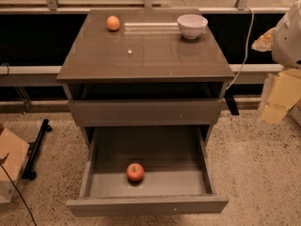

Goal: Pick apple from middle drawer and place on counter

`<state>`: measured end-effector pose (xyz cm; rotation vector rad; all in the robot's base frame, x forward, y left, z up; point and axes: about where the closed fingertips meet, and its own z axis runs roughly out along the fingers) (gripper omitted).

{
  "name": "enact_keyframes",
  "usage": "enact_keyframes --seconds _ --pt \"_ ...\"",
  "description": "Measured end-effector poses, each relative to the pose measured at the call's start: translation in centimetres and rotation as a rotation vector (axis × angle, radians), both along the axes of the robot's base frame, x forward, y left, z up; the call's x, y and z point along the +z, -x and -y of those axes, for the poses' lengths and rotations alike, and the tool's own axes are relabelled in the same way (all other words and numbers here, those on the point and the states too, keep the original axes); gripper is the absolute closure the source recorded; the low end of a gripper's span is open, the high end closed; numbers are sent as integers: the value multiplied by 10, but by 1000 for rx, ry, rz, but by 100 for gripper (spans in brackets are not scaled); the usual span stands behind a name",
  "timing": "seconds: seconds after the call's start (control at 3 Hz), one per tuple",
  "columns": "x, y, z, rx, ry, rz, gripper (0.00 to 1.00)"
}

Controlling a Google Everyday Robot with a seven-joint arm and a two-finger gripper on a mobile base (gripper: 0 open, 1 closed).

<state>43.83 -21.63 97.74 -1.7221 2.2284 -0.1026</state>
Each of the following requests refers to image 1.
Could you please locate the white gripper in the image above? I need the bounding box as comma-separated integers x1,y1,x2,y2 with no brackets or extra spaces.
251,0,301,130

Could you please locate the red apple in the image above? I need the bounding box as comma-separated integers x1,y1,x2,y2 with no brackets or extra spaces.
126,163,144,182

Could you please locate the open grey middle drawer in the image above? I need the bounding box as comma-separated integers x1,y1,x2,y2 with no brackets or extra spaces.
67,125,229,217

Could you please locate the grey drawer cabinet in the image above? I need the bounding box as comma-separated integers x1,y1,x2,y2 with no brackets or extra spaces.
57,8,234,141

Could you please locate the closed grey top drawer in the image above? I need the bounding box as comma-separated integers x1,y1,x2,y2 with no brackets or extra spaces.
69,100,221,127

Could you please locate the white ceramic bowl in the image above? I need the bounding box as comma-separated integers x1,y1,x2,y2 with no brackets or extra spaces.
177,14,208,39

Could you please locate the orange fruit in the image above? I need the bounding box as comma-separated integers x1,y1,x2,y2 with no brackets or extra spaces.
106,16,120,31

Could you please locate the black metal stand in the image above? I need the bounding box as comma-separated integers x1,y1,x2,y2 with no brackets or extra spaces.
22,119,52,181

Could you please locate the cardboard box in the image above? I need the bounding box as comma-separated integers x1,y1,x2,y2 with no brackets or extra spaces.
0,124,29,204

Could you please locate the white power cable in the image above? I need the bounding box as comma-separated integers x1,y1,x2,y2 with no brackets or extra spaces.
225,7,255,91

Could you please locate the black cable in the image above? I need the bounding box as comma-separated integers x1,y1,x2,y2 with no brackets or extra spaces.
0,153,38,226

